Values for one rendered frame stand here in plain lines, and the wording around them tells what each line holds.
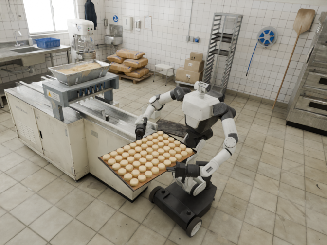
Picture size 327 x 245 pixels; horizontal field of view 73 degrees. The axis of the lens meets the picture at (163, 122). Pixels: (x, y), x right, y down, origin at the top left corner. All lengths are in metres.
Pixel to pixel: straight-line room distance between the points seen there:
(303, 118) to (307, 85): 0.65
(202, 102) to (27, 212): 2.05
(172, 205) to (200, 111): 1.08
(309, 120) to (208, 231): 3.15
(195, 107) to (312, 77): 3.16
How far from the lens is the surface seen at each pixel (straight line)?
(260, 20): 5.58
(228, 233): 2.57
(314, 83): 4.66
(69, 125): 2.40
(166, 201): 2.40
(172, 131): 3.80
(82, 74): 2.37
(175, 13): 6.16
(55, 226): 2.58
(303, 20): 5.49
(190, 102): 1.78
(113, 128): 2.16
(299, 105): 4.78
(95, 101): 2.73
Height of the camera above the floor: 2.00
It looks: 29 degrees down
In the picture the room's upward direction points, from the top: 5 degrees clockwise
